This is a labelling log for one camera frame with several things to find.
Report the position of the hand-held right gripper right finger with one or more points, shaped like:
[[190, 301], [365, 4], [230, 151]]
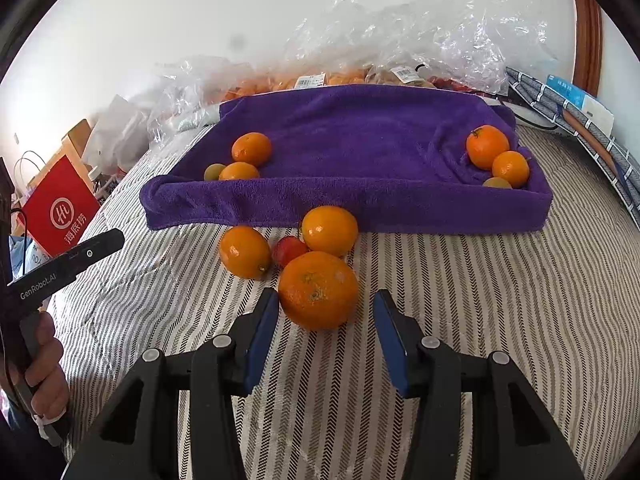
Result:
[[392, 345]]

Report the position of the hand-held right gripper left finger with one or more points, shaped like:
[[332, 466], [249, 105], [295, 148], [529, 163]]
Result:
[[262, 340]]

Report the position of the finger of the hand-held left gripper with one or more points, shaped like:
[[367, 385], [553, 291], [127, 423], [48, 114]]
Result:
[[95, 252]]

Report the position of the large rough orange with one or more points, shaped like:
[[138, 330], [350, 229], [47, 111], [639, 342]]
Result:
[[318, 290]]

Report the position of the oval orange citrus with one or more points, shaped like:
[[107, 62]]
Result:
[[245, 251]]

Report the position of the small red fruit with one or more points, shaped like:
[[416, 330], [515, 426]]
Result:
[[289, 251]]

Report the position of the orange mandarin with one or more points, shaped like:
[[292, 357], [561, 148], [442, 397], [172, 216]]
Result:
[[487, 146], [510, 168], [330, 230], [251, 148], [239, 172]]

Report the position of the small yellow-green fruit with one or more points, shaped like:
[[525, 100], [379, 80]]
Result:
[[214, 172], [496, 183]]

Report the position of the purple towel-covered tray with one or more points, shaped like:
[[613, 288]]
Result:
[[350, 135]]

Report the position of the person's left hand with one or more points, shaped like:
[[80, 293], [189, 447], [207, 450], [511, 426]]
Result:
[[50, 370]]

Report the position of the red paper bag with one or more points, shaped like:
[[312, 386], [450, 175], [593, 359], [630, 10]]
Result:
[[55, 210]]

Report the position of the striped bed quilt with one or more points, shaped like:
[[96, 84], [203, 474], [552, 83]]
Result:
[[450, 285]]

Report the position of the white plastic bag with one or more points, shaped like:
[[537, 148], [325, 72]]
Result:
[[117, 130]]

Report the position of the small crumpled clear plastic bag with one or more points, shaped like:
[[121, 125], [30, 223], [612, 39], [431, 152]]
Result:
[[200, 90]]

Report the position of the clear bag of oranges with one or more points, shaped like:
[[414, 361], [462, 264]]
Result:
[[280, 82]]

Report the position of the clear bag of brown fruit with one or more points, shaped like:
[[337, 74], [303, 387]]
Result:
[[400, 75]]

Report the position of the blue checked cloth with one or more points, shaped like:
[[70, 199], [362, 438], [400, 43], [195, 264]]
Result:
[[620, 170]]

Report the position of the small white box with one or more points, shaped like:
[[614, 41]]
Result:
[[597, 115]]

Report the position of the blue and white box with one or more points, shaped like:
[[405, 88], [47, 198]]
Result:
[[567, 89]]

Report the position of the large crumpled clear plastic bag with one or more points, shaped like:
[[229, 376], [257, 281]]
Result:
[[425, 30]]

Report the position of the brown wooden door frame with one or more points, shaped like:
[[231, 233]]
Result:
[[589, 40]]

